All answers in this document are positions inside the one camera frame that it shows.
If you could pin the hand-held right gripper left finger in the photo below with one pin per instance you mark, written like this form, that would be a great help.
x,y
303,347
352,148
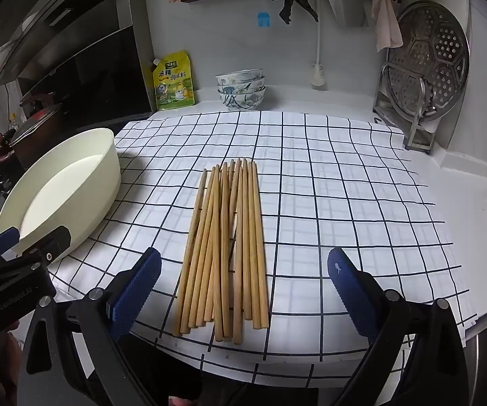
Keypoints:
x,y
137,292

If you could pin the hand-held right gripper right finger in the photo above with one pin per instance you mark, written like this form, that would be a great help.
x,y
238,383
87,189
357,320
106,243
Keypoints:
x,y
353,296

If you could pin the cream plastic basin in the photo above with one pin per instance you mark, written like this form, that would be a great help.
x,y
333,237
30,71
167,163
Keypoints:
x,y
57,186

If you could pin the pile of wooden chopsticks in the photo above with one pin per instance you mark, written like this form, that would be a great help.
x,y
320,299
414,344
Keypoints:
x,y
226,241

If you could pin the brown cooking pot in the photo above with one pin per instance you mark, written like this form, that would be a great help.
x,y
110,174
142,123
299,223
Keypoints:
x,y
36,150

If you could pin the white black checked cloth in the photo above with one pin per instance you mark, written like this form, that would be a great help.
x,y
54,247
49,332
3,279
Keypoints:
x,y
332,203

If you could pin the glass pot lid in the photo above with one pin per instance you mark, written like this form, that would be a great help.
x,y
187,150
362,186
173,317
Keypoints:
x,y
36,122

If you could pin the metal plate rack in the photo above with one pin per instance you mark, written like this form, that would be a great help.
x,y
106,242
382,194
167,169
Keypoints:
x,y
416,135

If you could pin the black range hood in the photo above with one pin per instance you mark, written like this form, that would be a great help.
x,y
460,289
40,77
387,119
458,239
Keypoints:
x,y
99,72

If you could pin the white bowl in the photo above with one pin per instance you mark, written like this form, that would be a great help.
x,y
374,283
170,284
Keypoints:
x,y
4,50

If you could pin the yellow seasoning pouch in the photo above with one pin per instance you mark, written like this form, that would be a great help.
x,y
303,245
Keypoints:
x,y
173,89

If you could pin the white hanging brush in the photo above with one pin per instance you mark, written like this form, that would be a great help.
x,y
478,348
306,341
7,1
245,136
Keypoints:
x,y
317,76

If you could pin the perforated metal steamer plate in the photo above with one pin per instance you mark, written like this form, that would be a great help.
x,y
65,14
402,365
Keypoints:
x,y
438,42

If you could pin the pink hanging towel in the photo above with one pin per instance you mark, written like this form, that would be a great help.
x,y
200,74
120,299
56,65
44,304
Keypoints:
x,y
387,21

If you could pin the grey hanging panel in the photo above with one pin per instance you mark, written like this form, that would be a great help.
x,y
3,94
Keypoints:
x,y
345,6

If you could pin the blue wall hook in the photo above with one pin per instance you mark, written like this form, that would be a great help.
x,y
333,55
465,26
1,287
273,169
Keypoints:
x,y
263,19

